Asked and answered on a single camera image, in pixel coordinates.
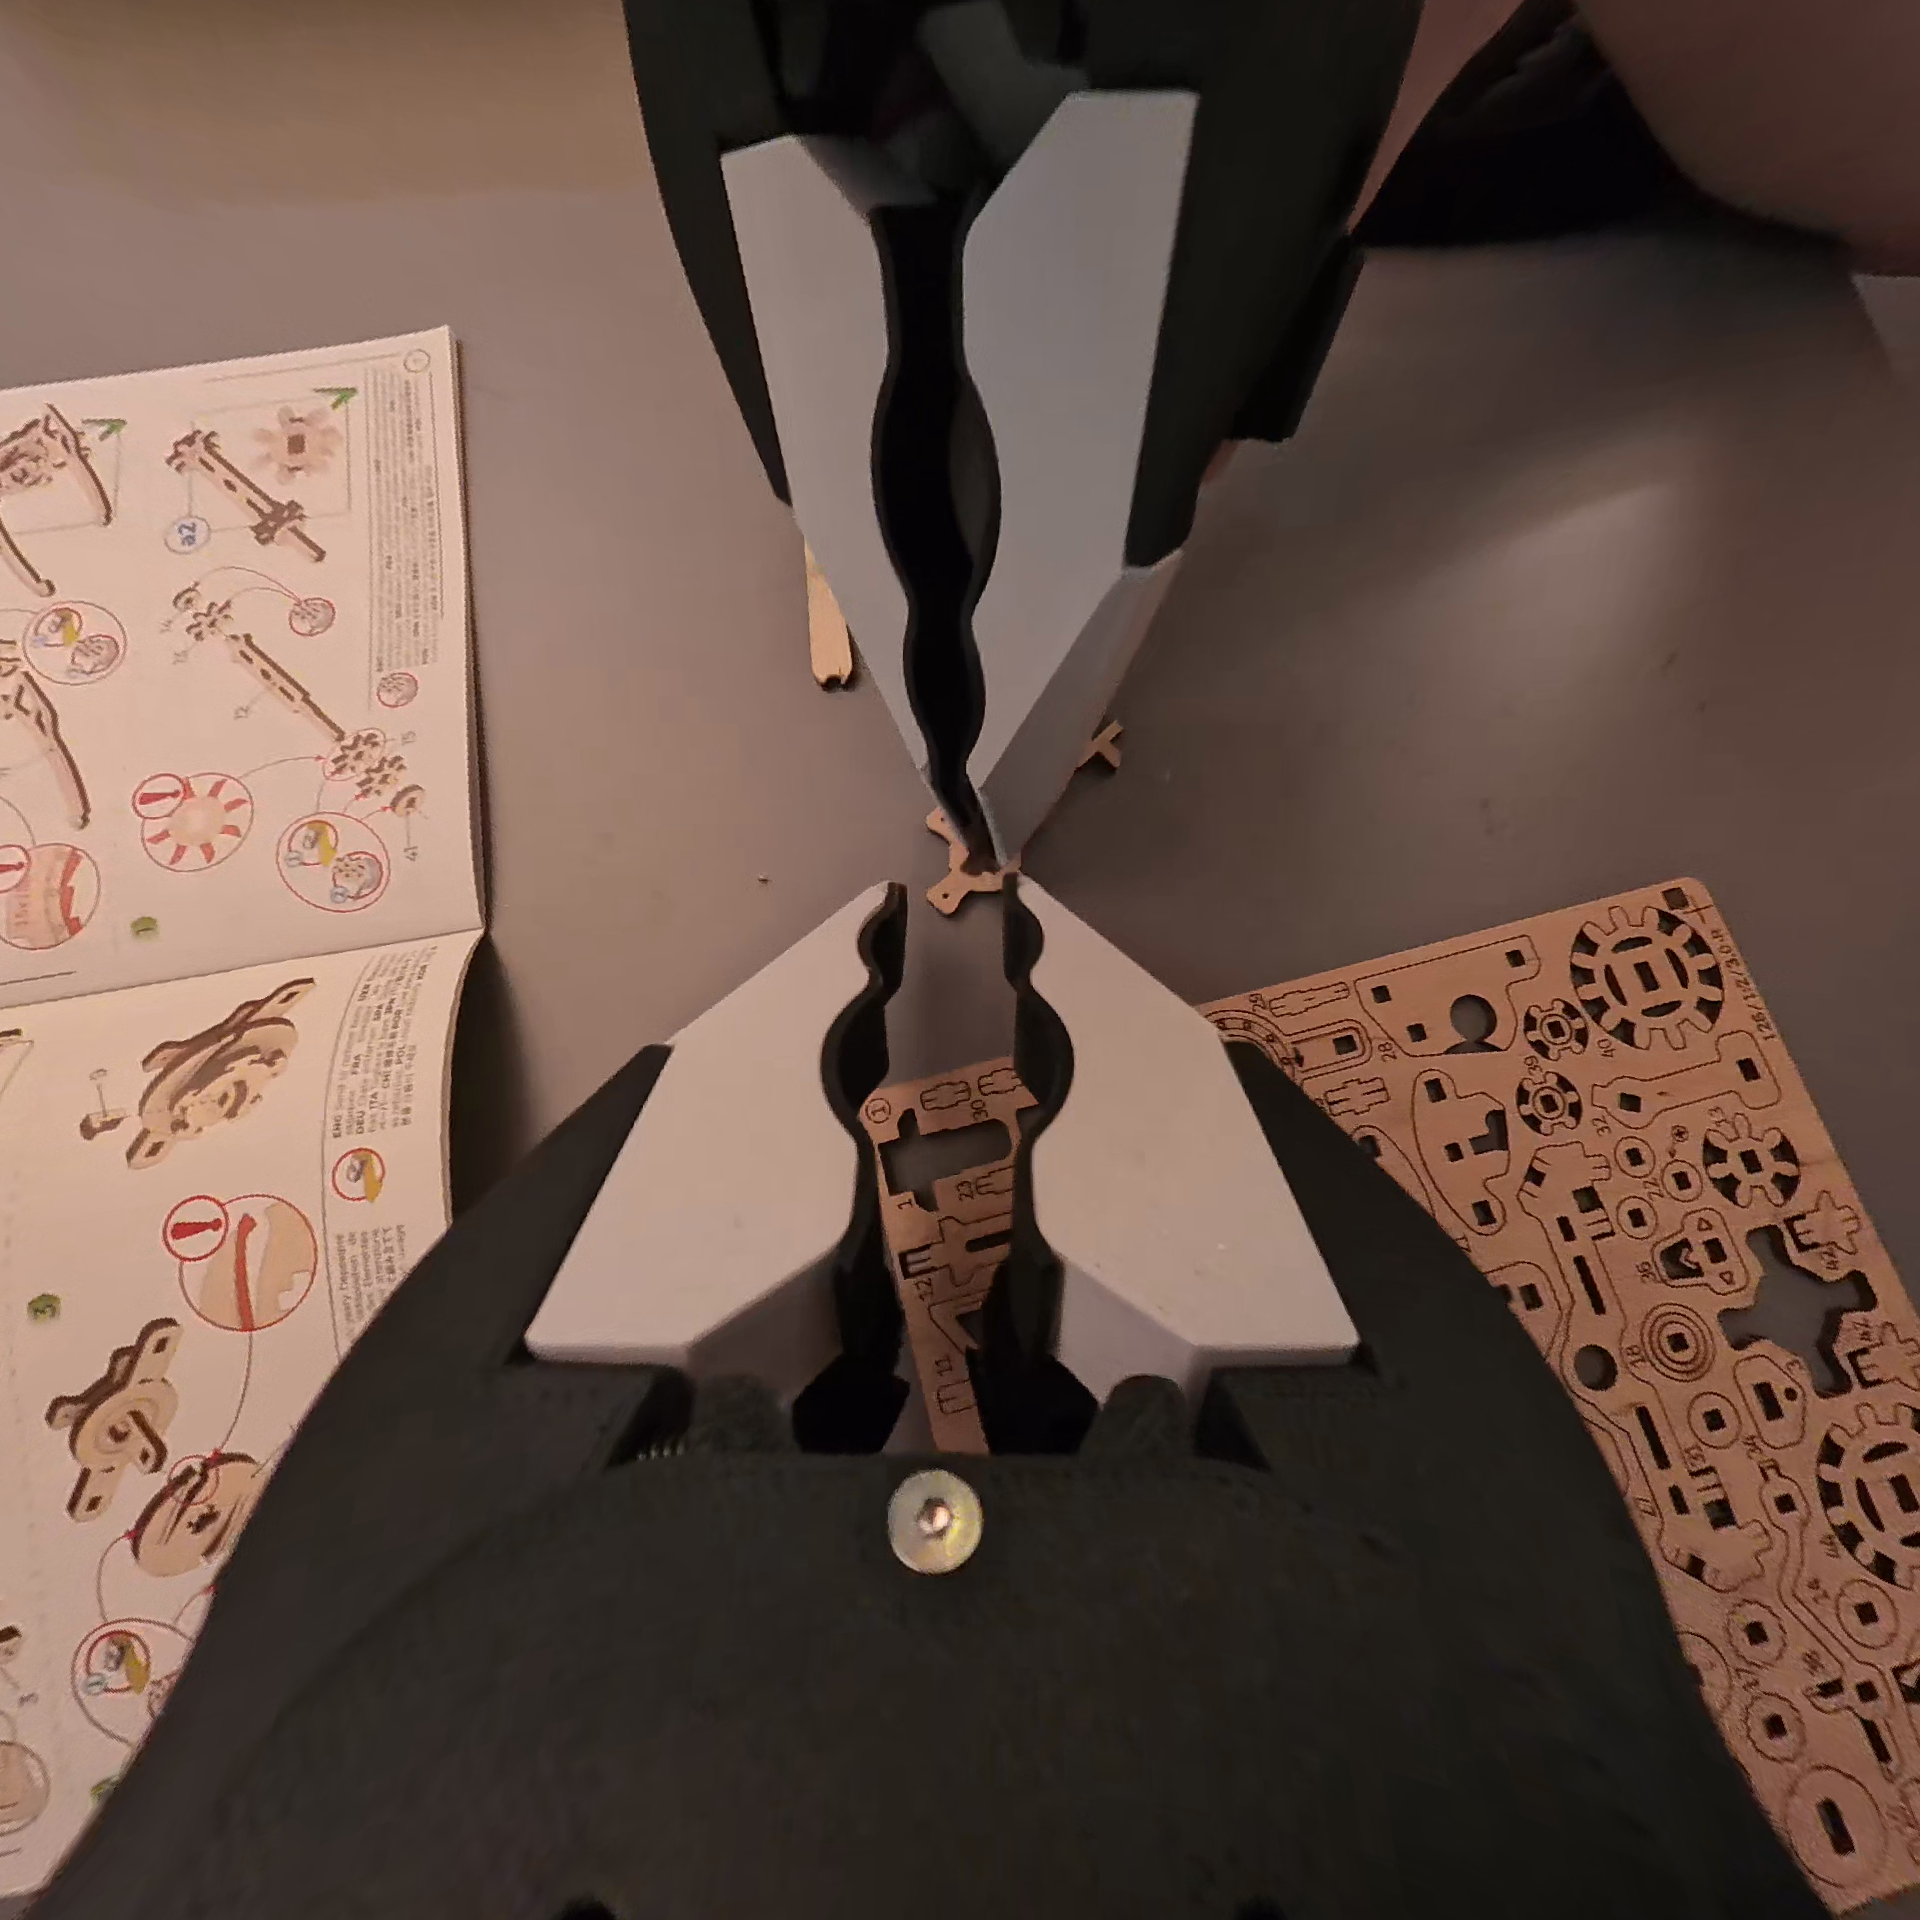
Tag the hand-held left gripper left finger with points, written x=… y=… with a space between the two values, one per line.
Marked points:
x=706 y=1201

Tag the laser-cut wooden parts sheet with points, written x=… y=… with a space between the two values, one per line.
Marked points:
x=1501 y=1276

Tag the pointed wooden stick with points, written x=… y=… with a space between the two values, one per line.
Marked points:
x=829 y=628

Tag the person's right forearm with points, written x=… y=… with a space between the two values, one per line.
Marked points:
x=1801 y=120

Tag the small wooden key-shaped part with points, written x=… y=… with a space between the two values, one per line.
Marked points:
x=1107 y=745

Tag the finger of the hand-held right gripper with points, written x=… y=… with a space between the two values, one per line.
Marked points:
x=820 y=375
x=1074 y=375

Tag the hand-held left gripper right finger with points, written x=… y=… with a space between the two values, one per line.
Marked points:
x=1186 y=1201

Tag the wooden x-shaped part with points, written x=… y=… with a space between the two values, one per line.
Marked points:
x=961 y=887

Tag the illustrated instruction booklet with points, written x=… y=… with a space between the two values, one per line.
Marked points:
x=225 y=930

